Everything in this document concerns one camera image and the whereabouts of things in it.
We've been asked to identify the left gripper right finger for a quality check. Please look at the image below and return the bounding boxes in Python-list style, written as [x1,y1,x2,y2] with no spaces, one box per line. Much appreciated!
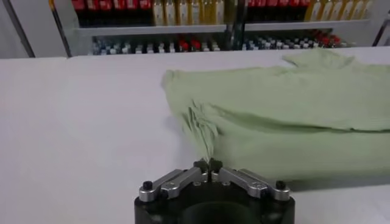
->
[209,156,291,202]

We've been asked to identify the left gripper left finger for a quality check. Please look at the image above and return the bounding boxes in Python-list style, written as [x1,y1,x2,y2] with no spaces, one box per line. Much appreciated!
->
[138,158,210,204]

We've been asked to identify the light green polo shirt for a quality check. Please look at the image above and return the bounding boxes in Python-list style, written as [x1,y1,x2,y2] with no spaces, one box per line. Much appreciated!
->
[160,48,390,183]

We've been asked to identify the glass beverage display cabinet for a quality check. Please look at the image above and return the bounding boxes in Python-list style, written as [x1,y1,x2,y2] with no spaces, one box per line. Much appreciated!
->
[48,0,241,57]
[234,0,375,51]

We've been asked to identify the glass cabinet door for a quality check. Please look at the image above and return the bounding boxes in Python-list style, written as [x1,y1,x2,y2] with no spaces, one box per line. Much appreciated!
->
[1,0,74,58]

